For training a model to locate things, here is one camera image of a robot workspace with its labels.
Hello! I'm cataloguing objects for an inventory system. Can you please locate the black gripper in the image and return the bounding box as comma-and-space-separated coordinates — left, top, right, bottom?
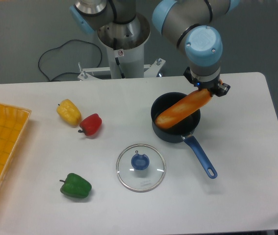
183, 67, 230, 97

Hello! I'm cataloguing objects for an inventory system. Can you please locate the long orange baguette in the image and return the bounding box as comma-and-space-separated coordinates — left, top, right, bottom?
155, 89, 212, 129

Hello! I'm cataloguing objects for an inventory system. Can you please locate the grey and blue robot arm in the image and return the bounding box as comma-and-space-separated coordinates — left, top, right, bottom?
70, 0, 238, 97

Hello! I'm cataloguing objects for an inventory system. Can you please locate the glass lid with blue knob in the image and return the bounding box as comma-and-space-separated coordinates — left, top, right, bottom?
116, 143, 166, 193

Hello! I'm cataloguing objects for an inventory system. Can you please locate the red bell pepper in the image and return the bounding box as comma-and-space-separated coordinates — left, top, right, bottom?
78, 114, 102, 136

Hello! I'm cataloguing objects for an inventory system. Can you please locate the yellow bell pepper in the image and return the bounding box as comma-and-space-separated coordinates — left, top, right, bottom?
56, 99, 82, 126

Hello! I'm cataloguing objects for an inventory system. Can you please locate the green bell pepper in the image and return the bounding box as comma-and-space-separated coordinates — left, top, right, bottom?
59, 173, 92, 199

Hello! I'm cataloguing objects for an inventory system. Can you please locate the dark pot with blue handle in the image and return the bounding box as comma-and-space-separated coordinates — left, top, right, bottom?
151, 92, 218, 179

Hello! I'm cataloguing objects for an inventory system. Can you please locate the black cable on floor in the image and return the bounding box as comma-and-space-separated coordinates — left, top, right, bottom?
38, 39, 103, 82

